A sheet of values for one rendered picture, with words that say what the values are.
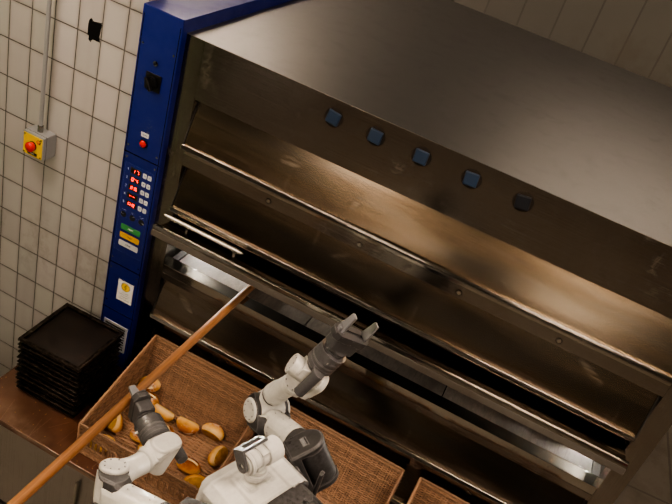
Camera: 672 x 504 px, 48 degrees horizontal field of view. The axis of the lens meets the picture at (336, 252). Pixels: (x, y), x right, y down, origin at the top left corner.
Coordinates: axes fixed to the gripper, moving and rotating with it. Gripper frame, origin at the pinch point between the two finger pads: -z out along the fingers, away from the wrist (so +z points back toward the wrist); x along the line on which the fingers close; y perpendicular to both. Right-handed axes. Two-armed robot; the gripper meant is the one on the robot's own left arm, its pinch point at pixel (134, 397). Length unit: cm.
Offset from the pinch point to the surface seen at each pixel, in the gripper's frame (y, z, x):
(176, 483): 21, 3, 49
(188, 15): 35, -74, -95
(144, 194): 29, -72, -26
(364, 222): 74, -3, -55
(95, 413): 6, -38, 50
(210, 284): 50, -47, 2
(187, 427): 39, -24, 56
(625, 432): 127, 87, -28
